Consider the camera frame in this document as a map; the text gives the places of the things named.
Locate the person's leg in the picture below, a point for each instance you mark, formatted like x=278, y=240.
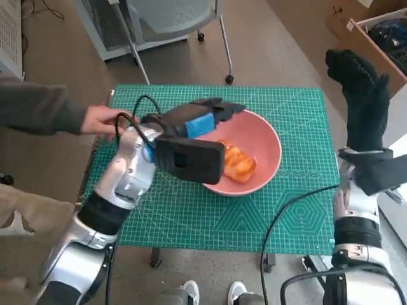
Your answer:
x=171, y=298
x=251, y=300

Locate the person's right leg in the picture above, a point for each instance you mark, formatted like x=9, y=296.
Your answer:
x=251, y=300

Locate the black swivel chair base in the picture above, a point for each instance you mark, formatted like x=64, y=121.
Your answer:
x=6, y=178

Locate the black table foot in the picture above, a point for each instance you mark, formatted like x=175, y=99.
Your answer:
x=156, y=257
x=268, y=262

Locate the open cardboard box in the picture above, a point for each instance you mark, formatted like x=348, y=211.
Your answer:
x=399, y=81

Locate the person's hand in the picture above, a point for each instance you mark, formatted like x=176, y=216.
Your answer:
x=98, y=120

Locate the white desk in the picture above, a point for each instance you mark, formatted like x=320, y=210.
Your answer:
x=399, y=152

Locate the braided rectangular bread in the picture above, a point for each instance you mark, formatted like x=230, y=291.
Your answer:
x=241, y=165

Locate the white perforated appliance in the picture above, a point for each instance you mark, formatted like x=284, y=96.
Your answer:
x=9, y=31

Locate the person's shoe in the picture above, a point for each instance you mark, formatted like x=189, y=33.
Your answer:
x=190, y=288
x=237, y=289

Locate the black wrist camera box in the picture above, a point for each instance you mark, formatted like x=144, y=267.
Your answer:
x=190, y=162
x=378, y=178

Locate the person's left leg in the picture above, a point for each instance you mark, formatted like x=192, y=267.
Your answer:
x=171, y=298

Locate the pink bowl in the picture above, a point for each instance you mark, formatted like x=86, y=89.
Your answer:
x=264, y=139

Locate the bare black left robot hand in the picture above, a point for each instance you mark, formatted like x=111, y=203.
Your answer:
x=190, y=116

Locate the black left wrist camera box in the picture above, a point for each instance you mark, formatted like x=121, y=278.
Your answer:
x=190, y=162

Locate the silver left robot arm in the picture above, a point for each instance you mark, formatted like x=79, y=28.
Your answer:
x=127, y=171

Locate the person's right shoe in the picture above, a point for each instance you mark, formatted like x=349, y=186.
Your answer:
x=237, y=289

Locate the green cutting mat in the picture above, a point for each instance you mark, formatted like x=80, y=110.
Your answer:
x=190, y=216

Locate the person's thigh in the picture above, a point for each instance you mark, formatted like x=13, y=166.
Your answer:
x=31, y=209

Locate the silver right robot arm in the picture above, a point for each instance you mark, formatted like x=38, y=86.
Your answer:
x=356, y=228

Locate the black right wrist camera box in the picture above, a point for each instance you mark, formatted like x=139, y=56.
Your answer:
x=378, y=178

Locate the person's forearm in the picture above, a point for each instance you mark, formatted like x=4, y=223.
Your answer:
x=38, y=108

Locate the grey mesh office chair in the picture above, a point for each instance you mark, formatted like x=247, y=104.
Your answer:
x=178, y=12

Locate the person's left shoe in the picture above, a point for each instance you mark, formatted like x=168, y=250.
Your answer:
x=190, y=288

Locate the silver aluminium rail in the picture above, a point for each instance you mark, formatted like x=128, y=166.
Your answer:
x=313, y=267

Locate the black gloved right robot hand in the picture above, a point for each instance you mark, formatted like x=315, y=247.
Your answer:
x=365, y=111

